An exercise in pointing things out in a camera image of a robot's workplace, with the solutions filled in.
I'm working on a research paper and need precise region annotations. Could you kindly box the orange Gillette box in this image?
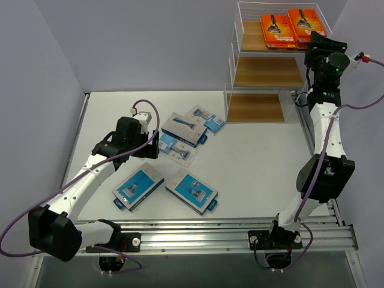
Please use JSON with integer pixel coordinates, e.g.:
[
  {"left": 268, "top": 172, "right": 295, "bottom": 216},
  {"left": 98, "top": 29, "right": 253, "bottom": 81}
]
[
  {"left": 260, "top": 14, "right": 296, "bottom": 49},
  {"left": 295, "top": 40, "right": 310, "bottom": 50},
  {"left": 287, "top": 8, "right": 327, "bottom": 42}
]

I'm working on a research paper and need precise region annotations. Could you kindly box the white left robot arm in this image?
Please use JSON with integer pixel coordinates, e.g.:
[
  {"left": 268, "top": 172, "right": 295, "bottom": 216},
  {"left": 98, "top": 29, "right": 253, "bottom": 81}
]
[{"left": 28, "top": 112, "right": 159, "bottom": 262}]

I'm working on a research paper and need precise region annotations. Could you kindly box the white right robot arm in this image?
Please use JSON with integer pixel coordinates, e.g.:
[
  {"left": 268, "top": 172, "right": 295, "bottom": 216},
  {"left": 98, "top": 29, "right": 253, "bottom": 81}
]
[{"left": 248, "top": 32, "right": 355, "bottom": 250}]

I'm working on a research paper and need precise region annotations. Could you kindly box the clear blister razor pack left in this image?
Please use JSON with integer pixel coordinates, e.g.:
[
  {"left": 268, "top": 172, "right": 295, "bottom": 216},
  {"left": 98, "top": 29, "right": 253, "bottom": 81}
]
[{"left": 158, "top": 134, "right": 198, "bottom": 167}]

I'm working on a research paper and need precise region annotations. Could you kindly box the clear blister razor pack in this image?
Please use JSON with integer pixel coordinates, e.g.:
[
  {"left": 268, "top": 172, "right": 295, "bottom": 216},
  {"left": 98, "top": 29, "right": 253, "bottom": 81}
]
[
  {"left": 158, "top": 134, "right": 198, "bottom": 167},
  {"left": 185, "top": 105, "right": 226, "bottom": 134}
]

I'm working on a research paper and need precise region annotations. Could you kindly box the grey blue Harry's box left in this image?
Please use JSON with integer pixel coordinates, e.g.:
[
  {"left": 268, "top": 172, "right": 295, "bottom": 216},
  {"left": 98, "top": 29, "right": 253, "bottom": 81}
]
[{"left": 112, "top": 163, "right": 164, "bottom": 212}]

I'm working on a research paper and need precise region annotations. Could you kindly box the Harry's box upper white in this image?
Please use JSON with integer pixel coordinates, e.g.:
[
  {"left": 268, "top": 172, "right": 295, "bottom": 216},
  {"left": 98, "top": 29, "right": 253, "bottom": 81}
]
[{"left": 161, "top": 112, "right": 208, "bottom": 148}]

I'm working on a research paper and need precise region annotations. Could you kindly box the clear blister razor pack top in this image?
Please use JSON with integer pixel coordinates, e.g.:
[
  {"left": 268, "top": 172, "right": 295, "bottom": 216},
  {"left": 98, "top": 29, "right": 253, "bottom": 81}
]
[{"left": 185, "top": 105, "right": 226, "bottom": 134}]

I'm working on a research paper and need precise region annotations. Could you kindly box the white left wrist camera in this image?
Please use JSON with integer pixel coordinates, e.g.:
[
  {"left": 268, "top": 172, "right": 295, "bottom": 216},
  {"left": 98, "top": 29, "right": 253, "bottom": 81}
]
[{"left": 130, "top": 107, "right": 152, "bottom": 134}]

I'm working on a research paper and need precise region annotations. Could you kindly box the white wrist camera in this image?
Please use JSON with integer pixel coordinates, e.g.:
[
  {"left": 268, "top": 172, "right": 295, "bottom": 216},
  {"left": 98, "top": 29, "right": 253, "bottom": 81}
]
[
  {"left": 130, "top": 107, "right": 152, "bottom": 134},
  {"left": 344, "top": 52, "right": 370, "bottom": 73}
]

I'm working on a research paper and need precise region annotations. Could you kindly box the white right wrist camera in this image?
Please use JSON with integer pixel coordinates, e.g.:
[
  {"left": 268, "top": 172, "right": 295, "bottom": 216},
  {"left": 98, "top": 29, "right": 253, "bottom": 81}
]
[{"left": 344, "top": 52, "right": 370, "bottom": 73}]

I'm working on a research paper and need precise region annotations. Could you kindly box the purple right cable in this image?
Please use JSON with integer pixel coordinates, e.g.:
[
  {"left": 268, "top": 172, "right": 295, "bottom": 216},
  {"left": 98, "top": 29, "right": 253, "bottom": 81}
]
[{"left": 289, "top": 58, "right": 384, "bottom": 271}]

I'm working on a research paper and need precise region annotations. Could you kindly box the white wire wooden shelf rack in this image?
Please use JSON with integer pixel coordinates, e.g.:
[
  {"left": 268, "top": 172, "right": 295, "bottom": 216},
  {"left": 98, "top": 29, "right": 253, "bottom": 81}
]
[{"left": 224, "top": 1, "right": 332, "bottom": 123}]

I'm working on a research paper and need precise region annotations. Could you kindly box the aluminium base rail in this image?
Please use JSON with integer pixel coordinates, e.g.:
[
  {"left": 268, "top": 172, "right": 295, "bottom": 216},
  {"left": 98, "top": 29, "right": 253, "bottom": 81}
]
[{"left": 67, "top": 217, "right": 358, "bottom": 256}]

